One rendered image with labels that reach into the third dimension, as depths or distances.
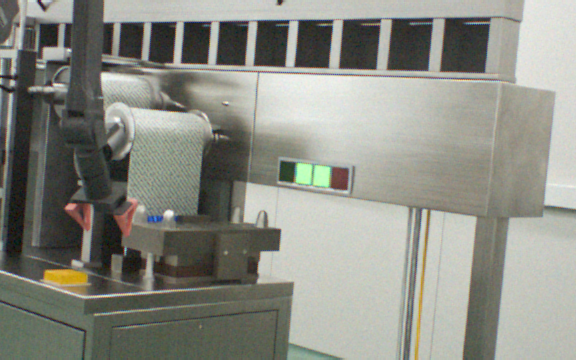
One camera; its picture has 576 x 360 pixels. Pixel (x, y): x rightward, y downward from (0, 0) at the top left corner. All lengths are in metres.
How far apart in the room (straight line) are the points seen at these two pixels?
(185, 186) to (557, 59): 2.56
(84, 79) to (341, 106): 0.73
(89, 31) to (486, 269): 1.07
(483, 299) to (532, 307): 2.44
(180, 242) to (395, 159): 0.55
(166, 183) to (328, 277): 3.05
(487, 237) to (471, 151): 0.26
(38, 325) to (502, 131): 1.14
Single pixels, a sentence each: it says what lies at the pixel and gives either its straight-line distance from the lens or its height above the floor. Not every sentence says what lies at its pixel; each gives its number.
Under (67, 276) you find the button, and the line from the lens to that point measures 2.27.
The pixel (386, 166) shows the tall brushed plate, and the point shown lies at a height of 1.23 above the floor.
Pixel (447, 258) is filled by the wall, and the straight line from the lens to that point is 5.05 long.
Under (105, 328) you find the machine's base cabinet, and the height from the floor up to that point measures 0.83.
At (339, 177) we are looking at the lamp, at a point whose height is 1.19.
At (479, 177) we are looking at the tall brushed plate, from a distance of 2.19.
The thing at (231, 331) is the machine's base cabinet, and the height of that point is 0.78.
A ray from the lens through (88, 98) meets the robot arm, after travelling 1.98.
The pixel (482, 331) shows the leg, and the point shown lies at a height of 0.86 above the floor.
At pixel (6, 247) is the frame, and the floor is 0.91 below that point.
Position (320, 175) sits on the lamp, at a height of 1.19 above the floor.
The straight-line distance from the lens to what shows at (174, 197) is 2.60.
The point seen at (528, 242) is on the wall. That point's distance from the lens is 4.81.
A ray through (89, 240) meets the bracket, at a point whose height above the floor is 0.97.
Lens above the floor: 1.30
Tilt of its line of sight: 3 degrees down
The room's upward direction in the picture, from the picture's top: 5 degrees clockwise
